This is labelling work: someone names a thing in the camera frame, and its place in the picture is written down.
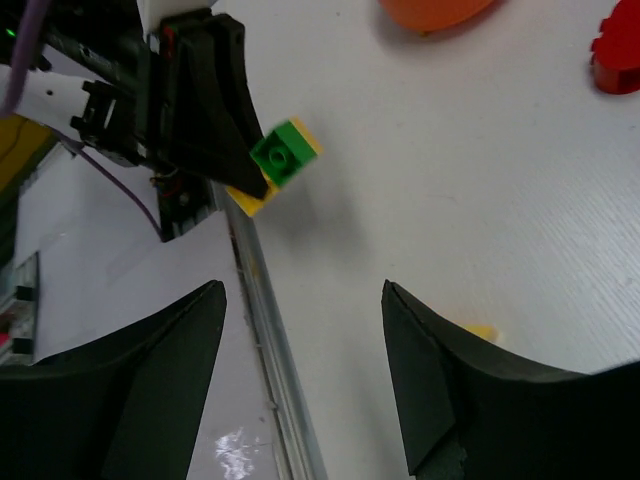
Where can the green lego brick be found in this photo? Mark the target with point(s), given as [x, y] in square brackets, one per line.
[285, 151]

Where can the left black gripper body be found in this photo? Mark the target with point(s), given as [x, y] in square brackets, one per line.
[145, 110]

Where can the aluminium table front rail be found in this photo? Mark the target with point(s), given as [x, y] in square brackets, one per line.
[297, 452]

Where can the yellow curved lego piece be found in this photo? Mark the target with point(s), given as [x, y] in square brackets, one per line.
[485, 332]

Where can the red rounded lego brick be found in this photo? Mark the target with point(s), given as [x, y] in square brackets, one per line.
[615, 52]

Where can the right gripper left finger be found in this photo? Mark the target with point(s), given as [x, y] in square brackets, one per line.
[125, 406]

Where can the orange round divided container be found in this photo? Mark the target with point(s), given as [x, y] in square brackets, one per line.
[426, 16]

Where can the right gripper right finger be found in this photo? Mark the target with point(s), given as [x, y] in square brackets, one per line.
[469, 409]

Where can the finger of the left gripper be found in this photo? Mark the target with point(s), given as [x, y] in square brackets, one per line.
[216, 125]

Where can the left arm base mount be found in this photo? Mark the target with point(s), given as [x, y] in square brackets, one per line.
[184, 200]

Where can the long yellow lego plate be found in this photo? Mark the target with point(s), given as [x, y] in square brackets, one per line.
[251, 205]

